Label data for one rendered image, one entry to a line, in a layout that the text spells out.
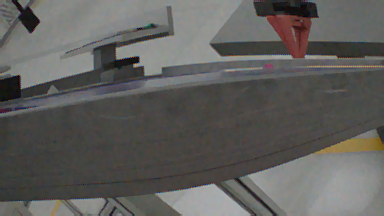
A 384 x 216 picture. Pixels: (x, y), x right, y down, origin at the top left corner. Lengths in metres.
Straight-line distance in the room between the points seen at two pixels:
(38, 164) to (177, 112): 0.12
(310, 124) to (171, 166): 0.12
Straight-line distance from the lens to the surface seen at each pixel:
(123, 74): 1.25
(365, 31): 1.23
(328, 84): 0.58
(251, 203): 1.43
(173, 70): 1.26
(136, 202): 1.58
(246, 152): 0.52
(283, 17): 1.02
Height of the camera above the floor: 1.21
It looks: 25 degrees down
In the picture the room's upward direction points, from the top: 44 degrees counter-clockwise
